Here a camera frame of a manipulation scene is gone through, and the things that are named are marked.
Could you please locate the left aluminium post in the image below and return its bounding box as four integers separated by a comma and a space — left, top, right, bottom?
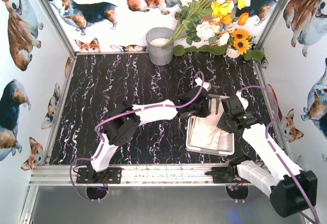
38, 0, 76, 57

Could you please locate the aluminium front rail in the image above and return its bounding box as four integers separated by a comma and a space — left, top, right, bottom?
29, 163, 228, 186

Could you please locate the aluminium post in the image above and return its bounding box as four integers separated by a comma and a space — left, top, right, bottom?
254, 0, 301, 51
38, 0, 76, 57

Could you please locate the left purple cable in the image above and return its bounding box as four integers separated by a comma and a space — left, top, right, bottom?
69, 70, 205, 202

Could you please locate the grey metal bucket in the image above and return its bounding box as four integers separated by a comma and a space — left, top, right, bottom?
146, 27, 174, 66

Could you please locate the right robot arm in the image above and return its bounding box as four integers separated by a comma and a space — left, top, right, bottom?
217, 96, 317, 217

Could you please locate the white glove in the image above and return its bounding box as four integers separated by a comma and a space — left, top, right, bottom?
186, 115, 234, 155

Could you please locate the small white sunflower pot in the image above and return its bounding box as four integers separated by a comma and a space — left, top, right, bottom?
225, 46, 241, 59

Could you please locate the artificial flower bouquet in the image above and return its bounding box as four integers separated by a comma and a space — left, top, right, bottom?
167, 0, 251, 46

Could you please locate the right aluminium post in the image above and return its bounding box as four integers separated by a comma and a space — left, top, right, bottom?
254, 0, 301, 51

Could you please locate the white perforated storage basket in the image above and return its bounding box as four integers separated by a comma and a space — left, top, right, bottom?
186, 94, 235, 157

